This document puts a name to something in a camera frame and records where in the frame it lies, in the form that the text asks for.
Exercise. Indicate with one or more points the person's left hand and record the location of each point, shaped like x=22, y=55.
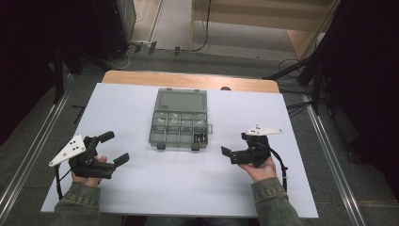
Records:
x=89, y=181

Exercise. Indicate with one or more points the white table cover board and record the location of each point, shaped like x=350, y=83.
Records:
x=175, y=182

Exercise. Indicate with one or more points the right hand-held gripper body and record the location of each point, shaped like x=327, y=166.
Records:
x=254, y=153

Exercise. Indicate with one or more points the black tripod stand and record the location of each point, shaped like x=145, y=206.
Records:
x=315, y=81

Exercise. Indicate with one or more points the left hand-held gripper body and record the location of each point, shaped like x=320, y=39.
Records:
x=87, y=166

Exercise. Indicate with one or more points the black tape strip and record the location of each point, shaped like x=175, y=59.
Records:
x=79, y=113

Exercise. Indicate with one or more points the dark cabinet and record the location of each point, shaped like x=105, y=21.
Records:
x=116, y=28

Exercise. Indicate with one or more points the small dark round knob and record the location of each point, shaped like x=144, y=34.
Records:
x=225, y=88

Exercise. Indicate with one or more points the metal floor rail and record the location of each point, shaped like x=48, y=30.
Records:
x=34, y=150
x=332, y=163

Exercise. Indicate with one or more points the black metal stand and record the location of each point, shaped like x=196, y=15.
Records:
x=58, y=78

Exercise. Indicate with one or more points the clear grey compartment storage box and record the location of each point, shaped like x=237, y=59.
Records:
x=180, y=119

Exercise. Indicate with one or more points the dark curtain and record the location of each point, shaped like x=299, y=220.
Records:
x=28, y=62
x=370, y=78

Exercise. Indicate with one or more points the person's right hand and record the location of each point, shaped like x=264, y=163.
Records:
x=262, y=172

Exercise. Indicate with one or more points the light wooden shelf unit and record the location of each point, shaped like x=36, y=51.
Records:
x=266, y=14

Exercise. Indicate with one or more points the wooden table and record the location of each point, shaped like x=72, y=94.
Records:
x=188, y=80

